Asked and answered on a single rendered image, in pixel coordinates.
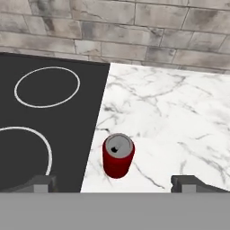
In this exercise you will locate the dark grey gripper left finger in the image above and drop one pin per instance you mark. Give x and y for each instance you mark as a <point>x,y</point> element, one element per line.
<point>42,183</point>

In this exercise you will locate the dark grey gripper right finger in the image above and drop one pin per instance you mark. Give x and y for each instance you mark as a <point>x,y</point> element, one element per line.
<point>185,184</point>

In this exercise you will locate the red soda can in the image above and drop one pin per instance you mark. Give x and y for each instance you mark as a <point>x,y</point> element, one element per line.
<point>118,160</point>

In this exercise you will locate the black hob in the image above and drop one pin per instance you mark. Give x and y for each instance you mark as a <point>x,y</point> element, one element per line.
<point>51,119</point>

